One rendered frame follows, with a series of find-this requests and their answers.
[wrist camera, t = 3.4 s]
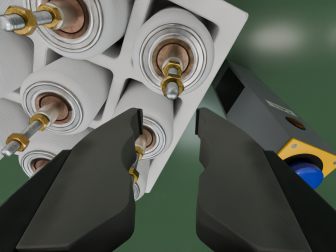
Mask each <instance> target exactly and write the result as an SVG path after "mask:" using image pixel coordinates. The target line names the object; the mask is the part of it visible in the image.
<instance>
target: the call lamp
mask: <svg viewBox="0 0 336 252"><path fill-rule="evenodd" d="M288 119H289V120H290V121H291V122H292V123H293V124H295V125H297V126H298V127H300V128H303V129H304V128H305V127H304V125H303V124H302V123H301V122H299V121H298V120H296V119H294V118H292V117H288Z"/></svg>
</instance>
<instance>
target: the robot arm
mask: <svg viewBox="0 0 336 252"><path fill-rule="evenodd" d="M142 134H143V109H141V108H135V107H132V108H129V109H128V110H126V111H124V112H122V113H121V114H119V115H117V116H116V117H114V118H112V119H111V120H109V121H107V122H105V123H104V124H102V125H100V126H99V127H97V128H96V129H94V130H93V131H91V132H90V133H89V134H87V135H86V136H85V137H84V138H83V139H81V140H80V141H79V142H78V143H77V144H76V145H75V146H74V147H73V148H72V149H64V150H62V151H61V152H60V153H58V154H57V155H56V156H55V157H54V158H53V159H52V160H51V161H49V162H48V163H47V164H46V165H45V166H44V167H43V168H41V169H40V170H39V171H38V172H37V173H36V174H35V175H34V176H32V177H31V178H30V179H29V180H28V181H27V182H26V183H25V184H23V185H22V186H21V187H20V188H19V189H18V190H17V191H16V192H14V193H13V194H12V195H11V196H10V197H9V198H8V199H7V200H5V201H4V202H3V203H2V204H1V205H0V252H113V251H114V250H115V249H117V248H118V247H119V246H121V245H122V244H123V243H125V242H126V241H127V240H128V239H130V237H131V236H132V235H133V233H134V229H135V214H136V203H135V197H134V191H133V185H132V178H131V174H130V173H129V170H130V168H131V167H132V165H133V164H134V163H135V161H136V160H137V155H136V147H135V141H136V140H137V138H138V137H139V136H140V135H142ZM195 135H198V137H199V138H200V150H199V161H200V163H201V164H202V165H203V167H204V169H205V170H204V171H203V172H202V173H201V174H200V176H199V181H198V192H197V202H196V234H197V236H198V238H199V239H200V240H201V241H202V242H203V243H204V244H205V245H207V246H208V247H209V248H210V249H211V250H213V251H214V252H336V210H335V209H334V208H333V207H332V206H331V205H330V204H328V203H327V202H326V201H325V200H324V199H323V198H322V197H321V196H320V195H319V194H318V193H317V192H316V191H315V190H314V189H313V188H312V187H311V186H310V185H309V184H307V183H306V182H305V181H304V180H303V179H302V178H301V177H300V176H299V175H298V174H297V173H296V172H295V171H294V170H293V169H292V168H291V167H290V166H289V165H288V164H286V163H285V162H284V161H283V160H282V159H281V158H280V157H279V156H278V155H277V154H276V153H275V152H274V151H273V150H264V149H263V148H262V147H261V146H260V145H259V144H258V143H257V142H256V141H255V140H254V139H253V138H252V137H250V136H249V135H248V134H247V133H246V132H244V131H243V130H242V129H240V128H239V127H237V126H236V125H234V124H232V123H231V122H229V121H228V120H226V119H224V118H223V117H221V116H219V115H218V114H216V113H215V112H213V111H211V110H210V109H208V108H206V107H201V108H197V109H196V116H195Z"/></svg>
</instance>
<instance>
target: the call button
mask: <svg viewBox="0 0 336 252"><path fill-rule="evenodd" d="M289 166H290V167H291V168H292V169H293V170H294V171H295V172H296V173H297V174H298V175H299V176H300V177H301V178H302V179H303V180H304V181H305V182H306V183H307V184H308V185H310V186H311V187H312V188H313V189H315V188H317V187H318V186H319V185H320V184H321V182H322V181H323V179H324V174H323V172H322V171H321V170H320V169H319V168H318V167H317V166H316V165H314V164H312V163H308V162H303V161H301V162H295V163H292V164H290V165H289Z"/></svg>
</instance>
